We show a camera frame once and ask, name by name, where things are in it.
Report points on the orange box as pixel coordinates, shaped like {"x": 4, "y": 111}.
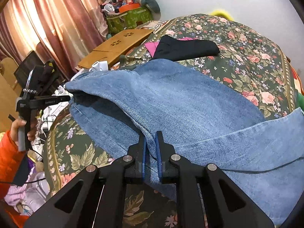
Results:
{"x": 127, "y": 7}

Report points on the black folded garment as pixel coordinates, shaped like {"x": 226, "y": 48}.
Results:
{"x": 176, "y": 50}

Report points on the floral bed cover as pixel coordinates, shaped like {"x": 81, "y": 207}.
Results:
{"x": 248, "y": 63}

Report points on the orange sleeve forearm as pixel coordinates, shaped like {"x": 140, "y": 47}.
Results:
{"x": 10, "y": 160}

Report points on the pink folded garment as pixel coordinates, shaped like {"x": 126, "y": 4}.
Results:
{"x": 151, "y": 46}

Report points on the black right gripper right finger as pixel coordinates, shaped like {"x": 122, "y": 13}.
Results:
{"x": 206, "y": 196}

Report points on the white clothes pile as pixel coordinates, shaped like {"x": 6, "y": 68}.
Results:
{"x": 51, "y": 112}

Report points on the pink curtain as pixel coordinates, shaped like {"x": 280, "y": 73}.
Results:
{"x": 63, "y": 30}

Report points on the blue denim jeans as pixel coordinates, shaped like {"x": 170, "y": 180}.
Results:
{"x": 205, "y": 121}

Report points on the person's left hand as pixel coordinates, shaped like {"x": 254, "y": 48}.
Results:
{"x": 18, "y": 123}

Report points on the yellow curved tube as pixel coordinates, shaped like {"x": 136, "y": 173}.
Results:
{"x": 222, "y": 13}

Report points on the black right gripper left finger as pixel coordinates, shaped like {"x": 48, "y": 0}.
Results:
{"x": 95, "y": 197}

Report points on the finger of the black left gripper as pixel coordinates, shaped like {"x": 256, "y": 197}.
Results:
{"x": 45, "y": 101}

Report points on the green storage bag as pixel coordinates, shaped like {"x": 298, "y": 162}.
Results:
{"x": 128, "y": 20}

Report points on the wooden lap desk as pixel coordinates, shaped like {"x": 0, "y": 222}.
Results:
{"x": 113, "y": 48}

